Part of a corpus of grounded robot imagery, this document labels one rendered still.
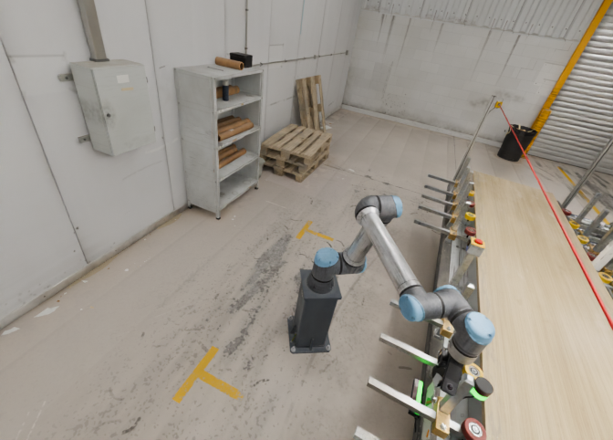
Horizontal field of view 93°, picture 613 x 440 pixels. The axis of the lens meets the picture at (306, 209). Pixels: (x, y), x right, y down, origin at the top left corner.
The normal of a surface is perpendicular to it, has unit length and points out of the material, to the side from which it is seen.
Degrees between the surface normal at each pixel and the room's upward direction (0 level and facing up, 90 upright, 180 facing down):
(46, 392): 0
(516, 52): 90
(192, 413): 0
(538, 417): 0
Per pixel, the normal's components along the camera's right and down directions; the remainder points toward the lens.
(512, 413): 0.14, -0.82
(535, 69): -0.39, 0.47
